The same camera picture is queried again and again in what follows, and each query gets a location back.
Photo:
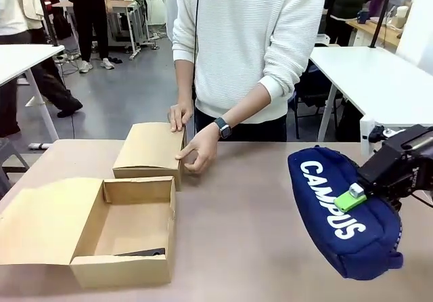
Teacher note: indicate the blue mug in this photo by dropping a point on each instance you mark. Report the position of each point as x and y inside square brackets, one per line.
[363, 17]

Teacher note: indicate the wooden top background desk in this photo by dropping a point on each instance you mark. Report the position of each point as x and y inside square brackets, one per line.
[115, 3]

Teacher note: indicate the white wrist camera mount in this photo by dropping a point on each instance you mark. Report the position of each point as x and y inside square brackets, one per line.
[380, 133]

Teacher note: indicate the black thin stand pole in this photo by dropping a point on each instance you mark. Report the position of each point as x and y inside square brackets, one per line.
[382, 11]

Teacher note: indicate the light wooden background table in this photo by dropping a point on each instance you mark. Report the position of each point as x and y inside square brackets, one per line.
[375, 31]

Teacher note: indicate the person's left hand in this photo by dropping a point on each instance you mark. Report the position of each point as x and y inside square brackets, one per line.
[204, 151]

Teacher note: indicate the dark blue chair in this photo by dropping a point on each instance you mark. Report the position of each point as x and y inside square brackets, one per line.
[314, 92]

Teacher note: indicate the small cardboard box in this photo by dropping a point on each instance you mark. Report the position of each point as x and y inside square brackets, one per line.
[149, 149]

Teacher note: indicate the person in white coat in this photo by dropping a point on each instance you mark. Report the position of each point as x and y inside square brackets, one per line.
[20, 44]

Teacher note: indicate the person in dark green coat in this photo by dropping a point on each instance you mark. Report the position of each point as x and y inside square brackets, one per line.
[352, 0]

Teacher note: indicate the person in black clothes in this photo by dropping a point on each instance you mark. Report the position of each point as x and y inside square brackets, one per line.
[89, 11]

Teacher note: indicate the white table with leg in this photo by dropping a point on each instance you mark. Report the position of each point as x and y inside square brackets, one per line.
[23, 58]

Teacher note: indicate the large cardboard box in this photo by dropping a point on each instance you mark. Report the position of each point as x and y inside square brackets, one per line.
[40, 220]

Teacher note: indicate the dark grey smartwatch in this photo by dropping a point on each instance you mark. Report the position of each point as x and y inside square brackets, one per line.
[223, 127]

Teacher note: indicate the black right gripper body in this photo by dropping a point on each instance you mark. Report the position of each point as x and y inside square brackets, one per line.
[399, 166]

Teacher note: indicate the person's right forearm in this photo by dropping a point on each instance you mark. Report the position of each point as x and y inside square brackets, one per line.
[184, 82]

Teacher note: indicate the person in white sweater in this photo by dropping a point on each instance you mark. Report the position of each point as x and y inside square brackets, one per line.
[243, 38]

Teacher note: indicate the navy blue pencil case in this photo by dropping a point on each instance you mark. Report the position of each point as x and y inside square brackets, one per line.
[318, 193]

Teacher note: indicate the person's left forearm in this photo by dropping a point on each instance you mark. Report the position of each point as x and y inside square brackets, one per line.
[250, 105]

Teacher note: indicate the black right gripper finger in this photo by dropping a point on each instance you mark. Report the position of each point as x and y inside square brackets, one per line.
[394, 204]
[350, 201]

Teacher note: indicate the grey metal stool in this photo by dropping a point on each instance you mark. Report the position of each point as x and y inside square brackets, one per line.
[10, 160]

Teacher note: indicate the person's right hand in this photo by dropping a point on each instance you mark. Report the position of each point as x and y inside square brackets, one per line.
[181, 117]

